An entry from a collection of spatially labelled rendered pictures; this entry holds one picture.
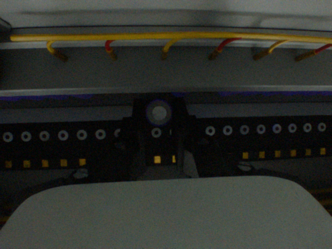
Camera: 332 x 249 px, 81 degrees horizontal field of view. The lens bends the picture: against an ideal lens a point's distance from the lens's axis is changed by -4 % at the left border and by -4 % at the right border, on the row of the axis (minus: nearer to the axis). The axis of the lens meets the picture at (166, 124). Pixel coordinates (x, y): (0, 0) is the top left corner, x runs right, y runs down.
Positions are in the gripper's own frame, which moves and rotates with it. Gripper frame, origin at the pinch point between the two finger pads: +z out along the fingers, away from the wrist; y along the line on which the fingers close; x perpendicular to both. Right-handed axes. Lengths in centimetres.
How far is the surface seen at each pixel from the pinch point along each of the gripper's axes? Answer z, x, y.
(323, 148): 7.1, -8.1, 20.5
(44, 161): 6.8, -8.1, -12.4
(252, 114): 9.0, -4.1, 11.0
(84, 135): 8.3, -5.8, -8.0
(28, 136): 8.3, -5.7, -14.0
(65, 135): 8.3, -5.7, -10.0
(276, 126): 8.6, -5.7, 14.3
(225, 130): 8.5, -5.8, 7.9
